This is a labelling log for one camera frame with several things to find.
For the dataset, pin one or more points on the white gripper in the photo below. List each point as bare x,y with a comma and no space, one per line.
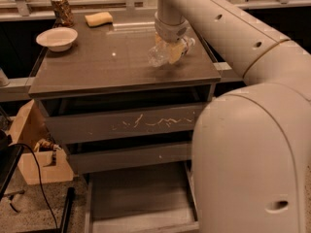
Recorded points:
169,30

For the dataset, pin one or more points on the clear plastic water bottle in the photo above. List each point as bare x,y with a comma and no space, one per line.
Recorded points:
158,55

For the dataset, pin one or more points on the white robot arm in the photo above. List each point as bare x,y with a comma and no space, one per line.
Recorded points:
251,146

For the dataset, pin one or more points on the grey drawer cabinet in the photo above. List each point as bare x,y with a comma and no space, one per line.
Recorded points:
113,59

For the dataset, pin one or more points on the grey top drawer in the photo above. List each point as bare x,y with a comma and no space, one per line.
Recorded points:
128,114

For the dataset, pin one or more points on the grey drawer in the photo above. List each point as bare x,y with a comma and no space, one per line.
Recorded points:
147,199
128,114
130,152

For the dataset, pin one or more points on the grey middle drawer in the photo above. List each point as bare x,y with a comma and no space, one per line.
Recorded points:
130,152

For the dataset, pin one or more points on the grey bottom drawer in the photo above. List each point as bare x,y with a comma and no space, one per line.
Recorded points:
147,199

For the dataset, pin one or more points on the yellow sponge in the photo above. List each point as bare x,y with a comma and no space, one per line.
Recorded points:
98,19

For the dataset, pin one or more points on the patterned drink can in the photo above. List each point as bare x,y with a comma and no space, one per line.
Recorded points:
63,12

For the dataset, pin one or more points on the white bowl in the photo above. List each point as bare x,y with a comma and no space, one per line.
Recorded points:
57,39

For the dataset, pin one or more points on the cardboard box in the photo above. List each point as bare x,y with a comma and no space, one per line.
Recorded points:
50,164

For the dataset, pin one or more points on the black table edge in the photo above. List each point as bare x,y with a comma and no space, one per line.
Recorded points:
9,159

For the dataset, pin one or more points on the black stand post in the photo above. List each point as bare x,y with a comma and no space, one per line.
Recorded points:
67,210

